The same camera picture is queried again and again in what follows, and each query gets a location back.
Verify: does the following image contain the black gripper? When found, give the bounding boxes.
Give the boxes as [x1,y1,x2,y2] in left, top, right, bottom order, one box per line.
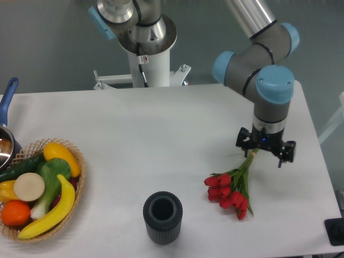
[235,126,296,168]

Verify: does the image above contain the red tulip bouquet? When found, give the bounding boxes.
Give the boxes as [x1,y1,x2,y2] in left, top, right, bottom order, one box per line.
[204,148,259,220]

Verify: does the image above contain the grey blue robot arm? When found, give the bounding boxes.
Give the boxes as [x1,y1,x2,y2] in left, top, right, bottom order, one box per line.
[88,1,299,163]

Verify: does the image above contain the black device at edge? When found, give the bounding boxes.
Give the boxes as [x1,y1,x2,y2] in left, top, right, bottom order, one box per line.
[324,218,344,246]

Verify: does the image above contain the dark grey ribbed vase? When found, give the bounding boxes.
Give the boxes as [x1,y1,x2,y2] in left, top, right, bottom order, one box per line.
[142,191,183,245]

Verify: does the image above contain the red fruit in basket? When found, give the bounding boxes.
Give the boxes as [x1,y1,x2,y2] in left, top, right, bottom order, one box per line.
[52,177,78,208]

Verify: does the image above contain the yellow banana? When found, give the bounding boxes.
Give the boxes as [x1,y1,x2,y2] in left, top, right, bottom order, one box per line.
[18,174,75,240]

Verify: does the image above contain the green bok choy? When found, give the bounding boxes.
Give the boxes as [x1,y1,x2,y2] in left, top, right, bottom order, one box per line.
[31,158,71,220]

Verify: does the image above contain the woven wicker basket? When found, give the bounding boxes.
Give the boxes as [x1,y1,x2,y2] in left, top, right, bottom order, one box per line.
[1,138,85,242]

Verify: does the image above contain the green cucumber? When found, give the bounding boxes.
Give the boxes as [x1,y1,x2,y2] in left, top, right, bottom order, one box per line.
[1,153,45,182]

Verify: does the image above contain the beige round disc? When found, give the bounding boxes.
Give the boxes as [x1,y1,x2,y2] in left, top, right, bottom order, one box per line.
[13,173,45,202]

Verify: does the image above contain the orange fruit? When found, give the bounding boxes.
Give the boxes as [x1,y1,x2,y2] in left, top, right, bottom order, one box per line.
[1,200,31,226]

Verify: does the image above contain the yellow bell pepper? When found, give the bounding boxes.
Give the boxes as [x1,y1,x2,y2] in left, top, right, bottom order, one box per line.
[0,180,19,203]

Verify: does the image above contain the white frame at right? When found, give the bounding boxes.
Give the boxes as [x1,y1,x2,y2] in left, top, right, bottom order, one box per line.
[318,92,343,145]

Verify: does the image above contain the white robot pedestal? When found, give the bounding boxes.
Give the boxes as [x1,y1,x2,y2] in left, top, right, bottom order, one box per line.
[92,13,192,90]

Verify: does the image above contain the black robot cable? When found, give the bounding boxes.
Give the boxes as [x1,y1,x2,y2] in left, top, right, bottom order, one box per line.
[135,42,149,88]

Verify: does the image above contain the blue handled saucepan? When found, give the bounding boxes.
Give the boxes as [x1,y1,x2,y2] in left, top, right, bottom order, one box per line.
[1,77,22,172]

